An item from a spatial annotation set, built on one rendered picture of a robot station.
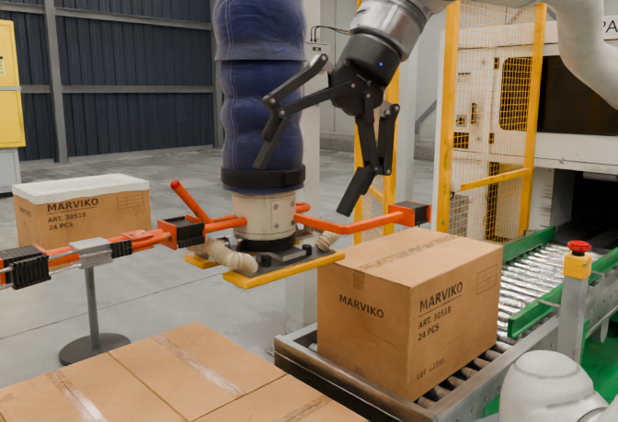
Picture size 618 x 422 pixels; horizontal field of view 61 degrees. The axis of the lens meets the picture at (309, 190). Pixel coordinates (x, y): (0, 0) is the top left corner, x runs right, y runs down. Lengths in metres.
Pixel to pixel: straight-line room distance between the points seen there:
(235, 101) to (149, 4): 11.99
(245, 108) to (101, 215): 1.84
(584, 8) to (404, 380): 1.29
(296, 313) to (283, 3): 2.10
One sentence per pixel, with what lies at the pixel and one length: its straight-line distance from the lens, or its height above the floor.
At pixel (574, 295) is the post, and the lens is 1.94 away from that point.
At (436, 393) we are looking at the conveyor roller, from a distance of 1.90.
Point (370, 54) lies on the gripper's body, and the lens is 0.68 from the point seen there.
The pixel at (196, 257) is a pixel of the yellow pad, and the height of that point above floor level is 1.09.
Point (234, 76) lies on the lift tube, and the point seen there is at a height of 1.56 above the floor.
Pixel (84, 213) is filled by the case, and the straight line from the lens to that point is 2.97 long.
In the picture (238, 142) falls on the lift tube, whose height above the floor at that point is 1.40.
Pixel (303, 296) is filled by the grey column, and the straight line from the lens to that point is 2.98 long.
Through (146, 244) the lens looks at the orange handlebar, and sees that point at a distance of 1.22.
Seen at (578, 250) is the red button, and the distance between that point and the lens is 1.89.
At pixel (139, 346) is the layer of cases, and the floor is 0.54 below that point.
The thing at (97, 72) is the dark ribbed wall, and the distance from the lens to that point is 12.49.
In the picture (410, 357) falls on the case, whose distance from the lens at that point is 1.72.
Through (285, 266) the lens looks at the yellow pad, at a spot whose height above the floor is 1.09.
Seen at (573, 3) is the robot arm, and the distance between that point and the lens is 0.72.
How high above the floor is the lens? 1.53
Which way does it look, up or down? 11 degrees down
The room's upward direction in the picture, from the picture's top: straight up
